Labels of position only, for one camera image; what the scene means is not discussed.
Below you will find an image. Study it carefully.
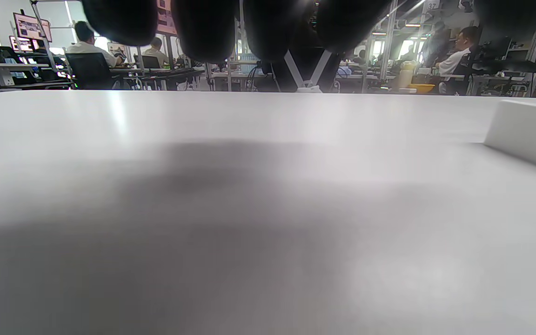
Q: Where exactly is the black stand with white struts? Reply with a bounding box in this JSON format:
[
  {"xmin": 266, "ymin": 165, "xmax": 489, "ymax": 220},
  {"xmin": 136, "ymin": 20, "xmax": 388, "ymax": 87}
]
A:
[{"xmin": 260, "ymin": 28, "xmax": 343, "ymax": 93}]

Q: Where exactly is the person's left hand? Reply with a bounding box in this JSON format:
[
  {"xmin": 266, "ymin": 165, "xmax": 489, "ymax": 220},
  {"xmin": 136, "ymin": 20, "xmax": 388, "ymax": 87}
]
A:
[{"xmin": 81, "ymin": 0, "xmax": 536, "ymax": 64}]

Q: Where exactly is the black office chair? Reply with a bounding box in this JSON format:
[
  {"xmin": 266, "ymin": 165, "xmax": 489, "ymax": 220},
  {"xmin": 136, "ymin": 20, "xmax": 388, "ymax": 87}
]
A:
[{"xmin": 66, "ymin": 52, "xmax": 116, "ymax": 90}]

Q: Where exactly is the white square jar lid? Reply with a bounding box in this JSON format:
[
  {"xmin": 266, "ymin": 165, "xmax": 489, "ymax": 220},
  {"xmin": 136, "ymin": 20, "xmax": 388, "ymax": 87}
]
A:
[{"xmin": 484, "ymin": 99, "xmax": 536, "ymax": 175}]

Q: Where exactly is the beige jug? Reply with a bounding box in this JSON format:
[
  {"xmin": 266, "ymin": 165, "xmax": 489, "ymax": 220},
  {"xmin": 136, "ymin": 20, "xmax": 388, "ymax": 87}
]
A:
[{"xmin": 396, "ymin": 60, "xmax": 417, "ymax": 91}]

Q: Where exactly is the computer monitor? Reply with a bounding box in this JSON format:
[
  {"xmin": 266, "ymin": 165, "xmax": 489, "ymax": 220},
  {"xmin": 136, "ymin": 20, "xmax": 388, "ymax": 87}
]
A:
[{"xmin": 13, "ymin": 13, "xmax": 53, "ymax": 42}]

